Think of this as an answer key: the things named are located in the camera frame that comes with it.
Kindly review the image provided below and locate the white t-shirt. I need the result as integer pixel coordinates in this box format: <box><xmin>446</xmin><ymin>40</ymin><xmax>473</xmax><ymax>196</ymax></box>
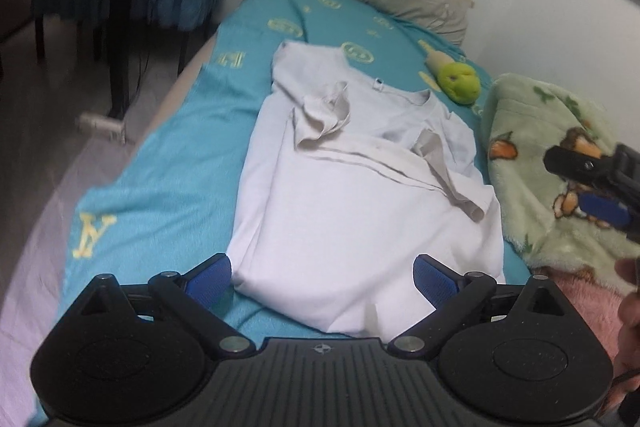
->
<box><xmin>228</xmin><ymin>41</ymin><xmax>504</xmax><ymax>340</ymax></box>

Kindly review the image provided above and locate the person's right hand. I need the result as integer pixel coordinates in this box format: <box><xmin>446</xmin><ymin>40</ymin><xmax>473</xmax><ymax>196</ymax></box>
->
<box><xmin>612</xmin><ymin>256</ymin><xmax>640</xmax><ymax>408</ymax></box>

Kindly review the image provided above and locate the teal patterned bed sheet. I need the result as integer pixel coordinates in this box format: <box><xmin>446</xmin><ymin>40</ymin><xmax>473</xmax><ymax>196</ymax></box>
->
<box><xmin>29</xmin><ymin>0</ymin><xmax>532</xmax><ymax>425</ymax></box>

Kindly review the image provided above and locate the pink fluffy blanket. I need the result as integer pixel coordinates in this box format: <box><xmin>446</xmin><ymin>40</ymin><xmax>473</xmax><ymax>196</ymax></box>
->
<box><xmin>544</xmin><ymin>268</ymin><xmax>623</xmax><ymax>359</ymax></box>

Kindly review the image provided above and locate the green lion fleece blanket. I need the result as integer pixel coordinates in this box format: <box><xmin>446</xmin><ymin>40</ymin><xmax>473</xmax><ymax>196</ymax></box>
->
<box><xmin>480</xmin><ymin>74</ymin><xmax>639</xmax><ymax>294</ymax></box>

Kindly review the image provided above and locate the green plush toy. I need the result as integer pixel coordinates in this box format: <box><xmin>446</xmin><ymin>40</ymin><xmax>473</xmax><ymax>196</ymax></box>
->
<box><xmin>419</xmin><ymin>40</ymin><xmax>482</xmax><ymax>106</ymax></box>

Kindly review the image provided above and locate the white power strip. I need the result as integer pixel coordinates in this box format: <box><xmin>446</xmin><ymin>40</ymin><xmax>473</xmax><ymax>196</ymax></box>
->
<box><xmin>76</xmin><ymin>112</ymin><xmax>126</xmax><ymax>142</ymax></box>

